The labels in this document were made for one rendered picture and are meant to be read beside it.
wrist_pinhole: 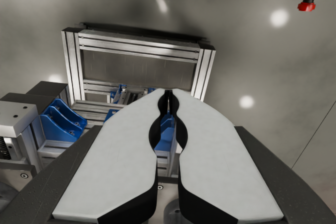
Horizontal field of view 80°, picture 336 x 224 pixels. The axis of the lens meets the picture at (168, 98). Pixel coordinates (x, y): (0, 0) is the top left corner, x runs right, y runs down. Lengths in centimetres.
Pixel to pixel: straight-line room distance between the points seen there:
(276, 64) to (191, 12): 70
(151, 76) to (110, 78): 25
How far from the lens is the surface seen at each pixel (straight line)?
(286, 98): 180
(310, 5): 61
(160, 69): 122
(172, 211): 55
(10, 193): 63
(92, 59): 128
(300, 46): 164
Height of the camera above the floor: 133
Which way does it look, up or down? 59 degrees down
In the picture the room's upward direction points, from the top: 179 degrees counter-clockwise
